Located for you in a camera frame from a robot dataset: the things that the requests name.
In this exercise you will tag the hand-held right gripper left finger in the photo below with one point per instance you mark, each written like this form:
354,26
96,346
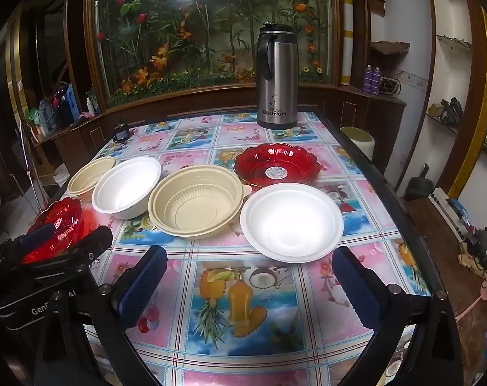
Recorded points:
146,285

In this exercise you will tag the large beige plastic bowl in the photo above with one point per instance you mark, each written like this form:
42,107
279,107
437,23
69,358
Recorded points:
197,205

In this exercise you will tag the white power strip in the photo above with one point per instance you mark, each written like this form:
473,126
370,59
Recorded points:
448,209

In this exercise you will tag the artificial flower display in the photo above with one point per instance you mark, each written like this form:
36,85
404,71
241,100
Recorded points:
211,28

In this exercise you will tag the black flask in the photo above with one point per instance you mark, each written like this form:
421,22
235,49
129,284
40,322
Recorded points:
62,102

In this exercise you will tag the small beige plastic bowl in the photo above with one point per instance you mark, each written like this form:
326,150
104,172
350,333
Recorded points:
86,177

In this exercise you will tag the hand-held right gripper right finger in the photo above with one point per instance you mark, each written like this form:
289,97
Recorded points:
358,289

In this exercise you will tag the white bottle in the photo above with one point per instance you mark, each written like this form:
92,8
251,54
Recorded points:
91,103

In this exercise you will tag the white foam plate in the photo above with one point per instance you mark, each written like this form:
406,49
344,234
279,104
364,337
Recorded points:
291,223

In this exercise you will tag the printed fruit tablecloth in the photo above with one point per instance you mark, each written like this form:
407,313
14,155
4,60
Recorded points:
235,297

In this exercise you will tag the white yellow rolled poster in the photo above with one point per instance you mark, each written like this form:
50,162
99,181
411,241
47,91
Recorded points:
348,40

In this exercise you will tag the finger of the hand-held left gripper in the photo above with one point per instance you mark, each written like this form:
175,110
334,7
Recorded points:
92,245
38,236

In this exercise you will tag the white foam bowl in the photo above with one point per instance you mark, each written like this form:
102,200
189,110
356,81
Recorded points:
126,187

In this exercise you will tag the wooden counter cabinet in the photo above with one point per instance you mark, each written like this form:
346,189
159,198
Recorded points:
211,100

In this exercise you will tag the pink cloth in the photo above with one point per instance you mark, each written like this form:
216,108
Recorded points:
86,115

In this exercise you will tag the dark green floor object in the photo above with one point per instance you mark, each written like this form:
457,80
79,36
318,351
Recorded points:
419,183

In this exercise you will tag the stainless steel thermos jug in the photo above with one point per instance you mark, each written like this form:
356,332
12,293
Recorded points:
276,84

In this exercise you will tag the purple spray can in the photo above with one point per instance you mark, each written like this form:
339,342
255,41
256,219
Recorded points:
375,82
368,81

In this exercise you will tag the brown wall shelf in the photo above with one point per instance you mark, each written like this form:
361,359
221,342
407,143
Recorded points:
389,46

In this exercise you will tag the blue water jug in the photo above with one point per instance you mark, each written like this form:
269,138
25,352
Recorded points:
46,111

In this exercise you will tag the blue flask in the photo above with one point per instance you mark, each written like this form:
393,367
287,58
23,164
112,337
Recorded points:
72,96

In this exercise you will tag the green bag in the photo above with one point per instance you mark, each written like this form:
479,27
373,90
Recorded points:
33,116

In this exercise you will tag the small black device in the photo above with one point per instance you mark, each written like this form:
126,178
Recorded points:
121,132

